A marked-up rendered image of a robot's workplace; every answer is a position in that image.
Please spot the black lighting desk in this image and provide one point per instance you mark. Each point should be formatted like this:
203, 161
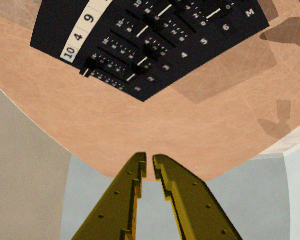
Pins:
98, 37

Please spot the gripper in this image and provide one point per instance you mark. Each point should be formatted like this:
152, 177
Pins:
198, 214

